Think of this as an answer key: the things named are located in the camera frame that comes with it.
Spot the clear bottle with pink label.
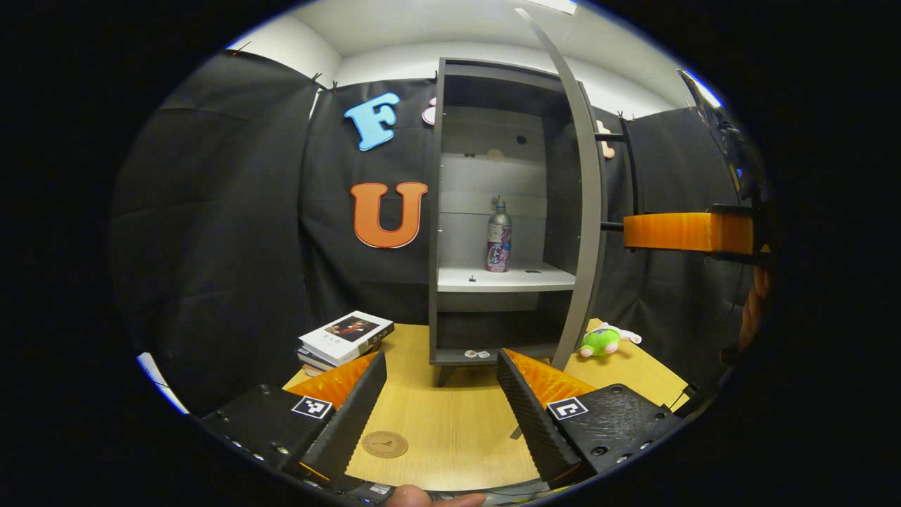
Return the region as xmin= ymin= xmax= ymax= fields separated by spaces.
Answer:
xmin=484 ymin=197 xmax=513 ymax=274

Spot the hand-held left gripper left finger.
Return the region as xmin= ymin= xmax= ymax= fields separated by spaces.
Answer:
xmin=199 ymin=350 xmax=388 ymax=494

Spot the green and pink plush toy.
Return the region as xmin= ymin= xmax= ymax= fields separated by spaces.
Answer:
xmin=579 ymin=323 xmax=643 ymax=358

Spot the round brown coaster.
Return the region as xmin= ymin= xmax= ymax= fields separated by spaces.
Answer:
xmin=361 ymin=430 xmax=410 ymax=460

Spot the black cabinet door handle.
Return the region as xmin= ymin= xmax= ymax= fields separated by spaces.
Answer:
xmin=595 ymin=116 xmax=641 ymax=233

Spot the black backdrop cloth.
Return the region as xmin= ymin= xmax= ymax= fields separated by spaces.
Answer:
xmin=109 ymin=49 xmax=764 ymax=416

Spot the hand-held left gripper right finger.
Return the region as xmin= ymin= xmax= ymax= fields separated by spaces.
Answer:
xmin=496 ymin=347 xmax=685 ymax=488

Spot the dark grey cabinet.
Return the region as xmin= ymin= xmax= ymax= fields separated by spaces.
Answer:
xmin=427 ymin=56 xmax=588 ymax=388

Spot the white book with portrait cover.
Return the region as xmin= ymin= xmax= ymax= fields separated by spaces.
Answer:
xmin=298 ymin=311 xmax=395 ymax=367

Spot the grey book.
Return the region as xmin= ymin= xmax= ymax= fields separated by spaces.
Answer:
xmin=296 ymin=346 xmax=384 ymax=374

